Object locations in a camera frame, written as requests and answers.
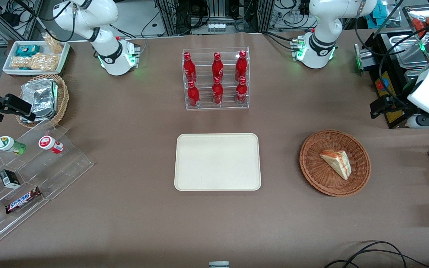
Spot green lidded drink bottle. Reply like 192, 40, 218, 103
0, 136, 27, 156

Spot black floor cable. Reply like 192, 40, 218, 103
324, 241, 429, 268

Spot red cola bottle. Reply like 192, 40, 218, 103
212, 52, 224, 79
183, 52, 196, 83
236, 77, 248, 105
187, 80, 200, 108
212, 77, 223, 105
235, 50, 247, 79

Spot large steel pan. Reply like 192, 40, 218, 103
389, 34, 429, 70

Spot small black box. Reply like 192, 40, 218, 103
0, 169, 21, 189

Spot light wicker basket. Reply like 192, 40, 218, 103
16, 74, 69, 128

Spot triangular sandwich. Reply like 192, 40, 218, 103
319, 150, 352, 181

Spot clear acrylic stepped display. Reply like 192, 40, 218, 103
0, 121, 95, 252

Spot teal packet in background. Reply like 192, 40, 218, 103
372, 3, 387, 26

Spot silver device with green light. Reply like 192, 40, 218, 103
354, 44, 377, 71

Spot black food warmer machine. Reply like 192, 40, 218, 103
370, 6, 429, 129

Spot red food packet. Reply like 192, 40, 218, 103
412, 17, 429, 38

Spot silver foil package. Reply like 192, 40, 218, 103
19, 110, 55, 124
21, 78, 58, 114

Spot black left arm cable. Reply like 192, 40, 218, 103
355, 15, 429, 109

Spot cream plastic tray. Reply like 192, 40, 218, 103
174, 133, 262, 191

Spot white rectangular snack tray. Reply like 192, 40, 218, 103
2, 40, 70, 76

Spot teal snack packet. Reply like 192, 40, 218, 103
16, 45, 41, 57

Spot clear acrylic bottle rack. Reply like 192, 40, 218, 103
182, 47, 250, 111

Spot brown wicker basket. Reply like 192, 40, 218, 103
299, 129, 371, 197

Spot small clear nut bag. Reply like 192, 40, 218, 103
42, 33, 64, 54

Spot red lidded drink bottle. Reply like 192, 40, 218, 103
38, 136, 64, 154

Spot steel pan under glass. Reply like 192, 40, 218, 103
404, 69, 429, 85

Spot snickers chocolate bar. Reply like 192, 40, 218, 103
5, 187, 42, 214

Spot large clear nut bag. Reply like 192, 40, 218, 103
11, 53, 59, 71

